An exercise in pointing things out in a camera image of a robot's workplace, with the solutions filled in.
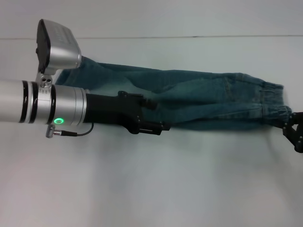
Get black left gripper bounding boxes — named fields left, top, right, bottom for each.
left=85, top=91, right=171, bottom=136

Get blue denim shorts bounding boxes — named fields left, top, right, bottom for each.
left=54, top=58, right=293, bottom=131

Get black cable with metal plug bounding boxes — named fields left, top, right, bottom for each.
left=45, top=122, right=94, bottom=140

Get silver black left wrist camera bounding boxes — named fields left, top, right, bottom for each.
left=36, top=19, right=82, bottom=74

